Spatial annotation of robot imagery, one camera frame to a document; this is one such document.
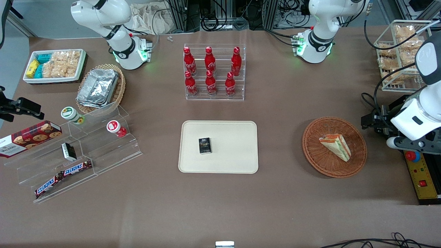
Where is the cream plastic tray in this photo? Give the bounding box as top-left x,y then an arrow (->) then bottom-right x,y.
178,120 -> 259,174

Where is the white wire basket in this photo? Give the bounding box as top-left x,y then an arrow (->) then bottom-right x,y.
373,20 -> 433,93

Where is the white rectangular snack tray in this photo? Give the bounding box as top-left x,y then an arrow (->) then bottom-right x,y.
22,49 -> 87,85

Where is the black cable on table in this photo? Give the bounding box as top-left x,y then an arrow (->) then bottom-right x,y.
320,232 -> 441,248

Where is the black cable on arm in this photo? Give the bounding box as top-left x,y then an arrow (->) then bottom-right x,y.
364,0 -> 441,51

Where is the small black printed box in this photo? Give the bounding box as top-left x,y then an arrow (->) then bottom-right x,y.
198,137 -> 212,155

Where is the clear bag of rice crackers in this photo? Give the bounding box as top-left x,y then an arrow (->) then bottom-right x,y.
42,61 -> 68,79
52,50 -> 81,78

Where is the red tartan cookie box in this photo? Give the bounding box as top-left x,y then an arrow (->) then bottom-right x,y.
0,120 -> 63,158

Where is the yellow snack pack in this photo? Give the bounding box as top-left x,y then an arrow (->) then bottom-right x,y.
25,59 -> 40,79

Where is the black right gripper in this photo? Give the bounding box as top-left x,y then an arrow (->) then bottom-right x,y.
0,86 -> 45,123

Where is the small black white box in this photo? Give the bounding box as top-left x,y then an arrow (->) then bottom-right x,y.
61,142 -> 78,162

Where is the triangle sandwich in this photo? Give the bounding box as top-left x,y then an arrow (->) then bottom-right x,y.
319,134 -> 352,163

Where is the black cable to gripper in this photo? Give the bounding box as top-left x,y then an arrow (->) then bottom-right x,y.
361,63 -> 418,119

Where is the brown snickers bar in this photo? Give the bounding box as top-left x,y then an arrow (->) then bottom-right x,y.
61,159 -> 93,177
34,172 -> 65,199

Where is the round brown wicker basket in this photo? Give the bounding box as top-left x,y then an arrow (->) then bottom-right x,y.
302,117 -> 368,179

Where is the stack of aluminium foil trays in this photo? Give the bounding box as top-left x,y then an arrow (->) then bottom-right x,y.
76,69 -> 120,109

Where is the beige cloth bag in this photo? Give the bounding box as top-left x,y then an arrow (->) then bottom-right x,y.
128,3 -> 173,35

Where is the oval light wicker basket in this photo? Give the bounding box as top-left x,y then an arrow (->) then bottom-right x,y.
76,63 -> 126,115

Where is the red cola bottle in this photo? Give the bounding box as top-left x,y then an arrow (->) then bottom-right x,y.
225,72 -> 237,97
205,70 -> 218,96
204,46 -> 217,75
183,46 -> 197,77
230,46 -> 243,77
184,71 -> 198,96

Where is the clear bag of fried snacks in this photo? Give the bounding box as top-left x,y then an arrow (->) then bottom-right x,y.
379,58 -> 404,85
378,42 -> 397,58
396,39 -> 423,66
394,25 -> 418,39

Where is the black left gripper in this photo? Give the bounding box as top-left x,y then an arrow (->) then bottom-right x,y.
361,103 -> 395,136

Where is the yellow control panel box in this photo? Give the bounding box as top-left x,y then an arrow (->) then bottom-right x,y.
403,151 -> 441,206

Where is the red lid yogurt cup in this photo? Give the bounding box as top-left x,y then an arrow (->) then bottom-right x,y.
106,120 -> 127,138

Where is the clear acrylic bottle rack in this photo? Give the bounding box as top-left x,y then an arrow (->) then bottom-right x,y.
183,43 -> 247,101

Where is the clear acrylic stepped shelf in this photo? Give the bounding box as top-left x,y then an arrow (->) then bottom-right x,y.
4,102 -> 143,204

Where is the green lid yogurt cup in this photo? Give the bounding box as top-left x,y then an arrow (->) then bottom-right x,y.
61,106 -> 85,125

